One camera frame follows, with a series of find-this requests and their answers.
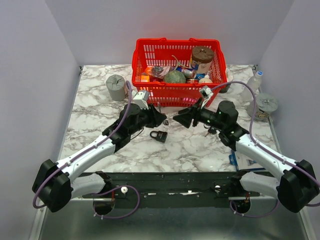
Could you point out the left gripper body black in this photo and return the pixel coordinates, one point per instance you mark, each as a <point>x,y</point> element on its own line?
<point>144,119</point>

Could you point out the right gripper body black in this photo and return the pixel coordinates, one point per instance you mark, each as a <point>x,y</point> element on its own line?
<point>199,114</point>

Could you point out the black padlock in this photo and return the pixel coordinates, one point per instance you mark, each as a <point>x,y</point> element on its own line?
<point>159,136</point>

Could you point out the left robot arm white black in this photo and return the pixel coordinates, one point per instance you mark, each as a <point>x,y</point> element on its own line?
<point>56,183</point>

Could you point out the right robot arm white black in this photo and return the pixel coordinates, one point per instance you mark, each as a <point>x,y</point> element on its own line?
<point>293,182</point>

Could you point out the white pump bottle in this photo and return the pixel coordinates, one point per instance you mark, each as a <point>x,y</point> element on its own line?
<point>205,80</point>

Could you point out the red soda can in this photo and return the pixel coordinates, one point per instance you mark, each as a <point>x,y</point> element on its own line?
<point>192,81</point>

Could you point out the orange small box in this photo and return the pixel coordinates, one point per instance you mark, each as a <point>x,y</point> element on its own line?
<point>144,78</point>

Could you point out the grey taped can left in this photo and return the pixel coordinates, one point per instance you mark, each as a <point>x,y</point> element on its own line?
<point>117,88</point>

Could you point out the grey taped can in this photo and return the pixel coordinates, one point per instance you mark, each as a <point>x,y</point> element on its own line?
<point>262,107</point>
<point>117,88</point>

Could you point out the green melon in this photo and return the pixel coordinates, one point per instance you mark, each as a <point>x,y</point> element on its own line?
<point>174,77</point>

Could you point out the red blue drink can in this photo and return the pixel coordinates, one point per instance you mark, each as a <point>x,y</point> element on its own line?
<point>189,73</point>

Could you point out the crumpled snack packet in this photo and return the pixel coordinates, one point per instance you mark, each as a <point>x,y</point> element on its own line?
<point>158,71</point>

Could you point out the red plastic basket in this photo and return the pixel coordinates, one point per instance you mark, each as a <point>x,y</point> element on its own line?
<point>161,52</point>

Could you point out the brown lid cylindrical canister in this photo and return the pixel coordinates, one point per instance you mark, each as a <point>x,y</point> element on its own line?
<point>201,59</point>

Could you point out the clear plastic water bottle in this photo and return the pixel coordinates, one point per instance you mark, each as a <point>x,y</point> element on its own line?
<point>254,83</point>

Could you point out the blue white booklet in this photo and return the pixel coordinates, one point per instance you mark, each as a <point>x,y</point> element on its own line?
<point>242,162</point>

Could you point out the grey taped can right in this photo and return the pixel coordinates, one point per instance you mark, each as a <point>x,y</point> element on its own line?
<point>262,107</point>

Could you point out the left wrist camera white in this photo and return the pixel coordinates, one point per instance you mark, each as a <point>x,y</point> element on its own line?
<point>141,99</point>

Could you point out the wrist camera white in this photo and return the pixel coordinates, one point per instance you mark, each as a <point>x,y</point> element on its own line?
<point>206,94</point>
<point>141,99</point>

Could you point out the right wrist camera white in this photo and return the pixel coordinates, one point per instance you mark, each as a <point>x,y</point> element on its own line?
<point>206,94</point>

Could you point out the black mounting rail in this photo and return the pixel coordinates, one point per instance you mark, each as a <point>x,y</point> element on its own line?
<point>125,190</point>

